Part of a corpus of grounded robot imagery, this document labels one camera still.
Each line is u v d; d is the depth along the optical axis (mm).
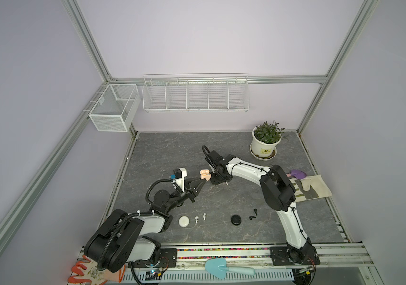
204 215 846
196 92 988
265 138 944
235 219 825
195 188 724
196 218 844
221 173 723
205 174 765
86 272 696
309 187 936
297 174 991
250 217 844
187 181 735
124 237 433
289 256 667
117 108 1023
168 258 734
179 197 706
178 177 683
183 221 826
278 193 549
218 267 709
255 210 868
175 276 707
